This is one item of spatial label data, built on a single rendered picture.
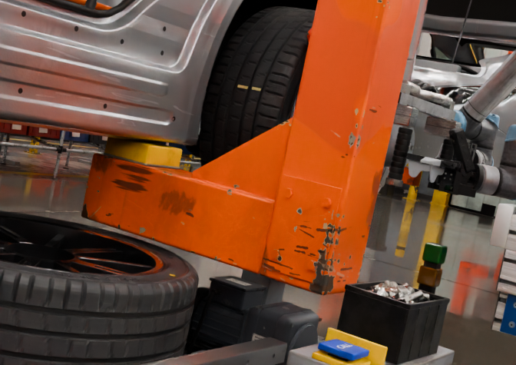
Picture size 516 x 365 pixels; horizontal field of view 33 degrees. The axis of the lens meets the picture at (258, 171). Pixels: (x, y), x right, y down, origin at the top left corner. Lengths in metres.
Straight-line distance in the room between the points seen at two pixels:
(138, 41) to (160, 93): 0.13
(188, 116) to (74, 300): 0.73
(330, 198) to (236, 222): 0.23
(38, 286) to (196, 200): 0.53
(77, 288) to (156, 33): 0.72
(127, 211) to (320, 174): 0.51
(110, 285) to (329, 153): 0.52
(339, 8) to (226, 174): 0.44
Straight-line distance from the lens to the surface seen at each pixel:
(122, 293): 1.57
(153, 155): 2.05
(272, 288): 2.54
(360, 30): 1.77
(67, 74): 1.79
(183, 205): 1.95
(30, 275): 1.53
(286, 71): 2.23
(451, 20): 6.00
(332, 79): 1.78
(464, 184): 2.28
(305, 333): 2.10
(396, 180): 2.19
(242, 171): 1.89
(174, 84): 2.06
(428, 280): 1.88
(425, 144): 4.86
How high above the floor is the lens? 0.84
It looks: 3 degrees down
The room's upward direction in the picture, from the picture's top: 12 degrees clockwise
